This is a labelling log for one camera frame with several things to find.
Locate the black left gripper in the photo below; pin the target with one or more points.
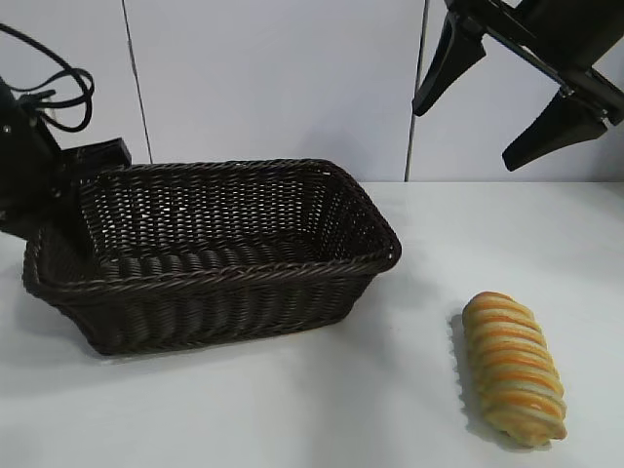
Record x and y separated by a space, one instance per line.
29 161

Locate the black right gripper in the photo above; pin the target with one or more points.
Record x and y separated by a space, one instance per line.
565 34

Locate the dark brown woven basket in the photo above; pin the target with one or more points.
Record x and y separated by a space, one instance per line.
219 302

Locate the long striped bread loaf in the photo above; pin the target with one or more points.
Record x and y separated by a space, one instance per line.
512 361

